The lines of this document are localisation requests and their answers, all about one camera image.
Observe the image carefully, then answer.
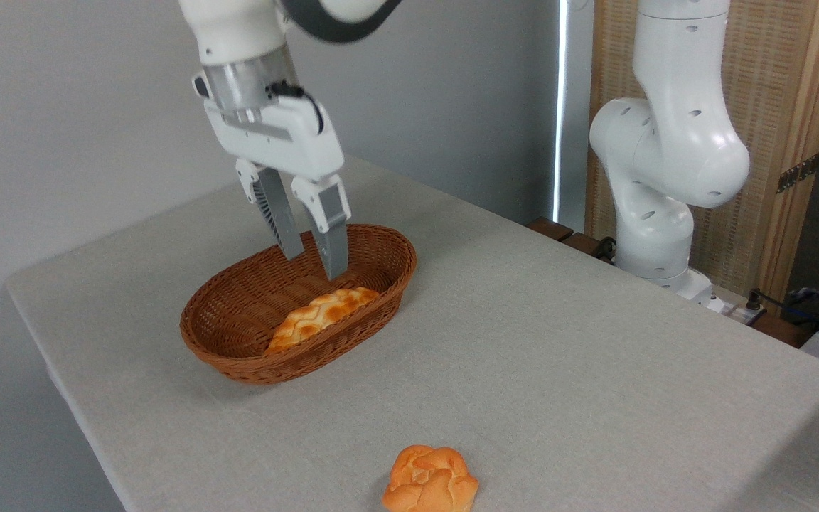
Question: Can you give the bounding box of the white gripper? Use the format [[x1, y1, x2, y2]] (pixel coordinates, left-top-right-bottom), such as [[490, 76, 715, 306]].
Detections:
[[192, 70, 352, 281]]

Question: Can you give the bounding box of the long braided bread loaf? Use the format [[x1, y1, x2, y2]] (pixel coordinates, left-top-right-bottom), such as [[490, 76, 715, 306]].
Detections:
[[265, 287, 380, 354]]

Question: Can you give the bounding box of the brown oval wicker basket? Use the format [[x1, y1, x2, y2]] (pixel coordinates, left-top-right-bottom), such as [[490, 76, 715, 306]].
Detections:
[[180, 224, 418, 385]]

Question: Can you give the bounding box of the round knotted bread roll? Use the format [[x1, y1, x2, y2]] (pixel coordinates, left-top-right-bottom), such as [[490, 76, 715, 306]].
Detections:
[[382, 445, 480, 512]]

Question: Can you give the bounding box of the grey table cloth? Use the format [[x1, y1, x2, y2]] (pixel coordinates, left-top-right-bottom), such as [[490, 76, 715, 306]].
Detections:
[[6, 149, 819, 512]]

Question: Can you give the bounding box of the bright vertical light strip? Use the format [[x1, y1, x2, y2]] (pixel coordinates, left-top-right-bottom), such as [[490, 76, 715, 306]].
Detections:
[[553, 0, 571, 223]]

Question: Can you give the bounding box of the dark metal screen hinge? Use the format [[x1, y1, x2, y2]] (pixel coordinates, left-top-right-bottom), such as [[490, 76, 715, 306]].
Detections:
[[777, 151, 819, 194]]

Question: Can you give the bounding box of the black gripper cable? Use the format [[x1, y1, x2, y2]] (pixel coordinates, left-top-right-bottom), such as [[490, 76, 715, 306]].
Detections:
[[267, 81, 326, 137]]

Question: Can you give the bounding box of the black plug with cable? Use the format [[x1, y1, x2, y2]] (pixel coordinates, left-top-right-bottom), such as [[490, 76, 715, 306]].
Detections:
[[745, 287, 812, 317]]

